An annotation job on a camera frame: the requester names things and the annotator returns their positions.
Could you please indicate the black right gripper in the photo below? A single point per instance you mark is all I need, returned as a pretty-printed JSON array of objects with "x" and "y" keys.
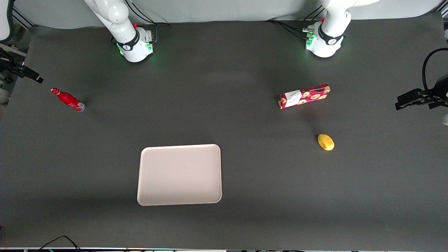
[{"x": 10, "y": 66}]

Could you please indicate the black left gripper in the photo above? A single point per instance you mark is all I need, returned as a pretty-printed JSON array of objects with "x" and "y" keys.
[{"x": 435, "y": 95}]

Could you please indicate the red coke bottle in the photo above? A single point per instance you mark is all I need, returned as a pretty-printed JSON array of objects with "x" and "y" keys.
[{"x": 70, "y": 101}]

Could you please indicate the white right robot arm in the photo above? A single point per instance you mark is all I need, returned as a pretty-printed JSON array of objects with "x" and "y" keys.
[{"x": 133, "y": 45}]

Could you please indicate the cream rectangular plastic tray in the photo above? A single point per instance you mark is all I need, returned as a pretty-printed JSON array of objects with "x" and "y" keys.
[{"x": 180, "y": 175}]

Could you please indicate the beige stick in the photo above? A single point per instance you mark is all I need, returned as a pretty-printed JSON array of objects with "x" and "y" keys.
[{"x": 14, "y": 50}]

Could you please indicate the white round object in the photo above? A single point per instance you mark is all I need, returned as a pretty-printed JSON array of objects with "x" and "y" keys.
[
  {"x": 3, "y": 95},
  {"x": 445, "y": 119}
]

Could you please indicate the yellow lemon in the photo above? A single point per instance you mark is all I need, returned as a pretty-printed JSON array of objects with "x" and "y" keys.
[{"x": 326, "y": 142}]

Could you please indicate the red cookie box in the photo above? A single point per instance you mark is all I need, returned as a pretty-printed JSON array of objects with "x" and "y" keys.
[{"x": 308, "y": 96}]

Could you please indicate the dark grey table mat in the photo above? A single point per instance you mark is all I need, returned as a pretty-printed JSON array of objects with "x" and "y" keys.
[{"x": 245, "y": 122}]

